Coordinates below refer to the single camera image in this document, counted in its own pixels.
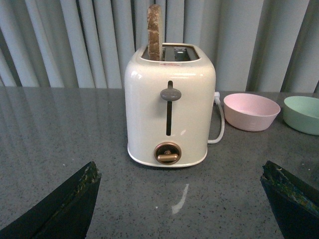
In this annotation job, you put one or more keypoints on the green bowl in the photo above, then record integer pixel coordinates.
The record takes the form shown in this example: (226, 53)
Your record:
(302, 114)

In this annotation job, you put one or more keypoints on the cream white toaster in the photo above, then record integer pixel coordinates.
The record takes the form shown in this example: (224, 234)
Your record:
(169, 106)

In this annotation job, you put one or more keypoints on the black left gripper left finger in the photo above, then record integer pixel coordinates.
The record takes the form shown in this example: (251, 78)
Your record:
(66, 213)

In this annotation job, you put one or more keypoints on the pink bowl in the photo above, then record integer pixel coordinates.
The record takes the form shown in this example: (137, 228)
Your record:
(250, 112)

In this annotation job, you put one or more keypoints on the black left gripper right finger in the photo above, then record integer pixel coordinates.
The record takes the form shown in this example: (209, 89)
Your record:
(294, 203)

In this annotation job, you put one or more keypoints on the brown toast slice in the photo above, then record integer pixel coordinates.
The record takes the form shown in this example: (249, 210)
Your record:
(155, 32)

